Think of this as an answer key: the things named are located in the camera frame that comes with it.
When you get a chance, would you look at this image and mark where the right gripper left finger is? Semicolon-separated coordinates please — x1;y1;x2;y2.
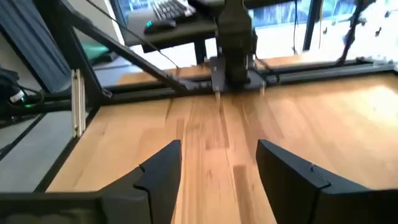
0;139;182;224

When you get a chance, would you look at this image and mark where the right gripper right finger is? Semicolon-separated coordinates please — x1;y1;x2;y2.
256;139;398;224

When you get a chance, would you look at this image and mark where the silver aluminium bar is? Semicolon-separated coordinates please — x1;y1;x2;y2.
70;68;87;138

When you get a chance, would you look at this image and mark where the teal folded sheet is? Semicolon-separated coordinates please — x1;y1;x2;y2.
81;40;109;62

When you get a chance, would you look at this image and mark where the grey office chair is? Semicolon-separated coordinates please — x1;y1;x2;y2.
337;0;398;68

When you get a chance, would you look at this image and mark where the black desk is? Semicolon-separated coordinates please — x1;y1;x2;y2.
303;0;324;52

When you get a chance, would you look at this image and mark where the black computer mouse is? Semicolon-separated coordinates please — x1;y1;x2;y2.
143;18;177;34

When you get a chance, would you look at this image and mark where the dark grey desk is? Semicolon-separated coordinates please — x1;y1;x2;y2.
119;0;237;65

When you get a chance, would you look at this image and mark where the black keyboard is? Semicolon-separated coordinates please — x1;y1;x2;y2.
152;0;197;21

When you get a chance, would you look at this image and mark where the black aluminium table frame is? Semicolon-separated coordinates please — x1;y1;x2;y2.
0;0;398;194

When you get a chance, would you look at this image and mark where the black camera cable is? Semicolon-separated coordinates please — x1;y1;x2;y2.
254;55;280;85

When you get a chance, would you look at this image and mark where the thin black cable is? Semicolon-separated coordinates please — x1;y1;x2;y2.
85;0;181;69

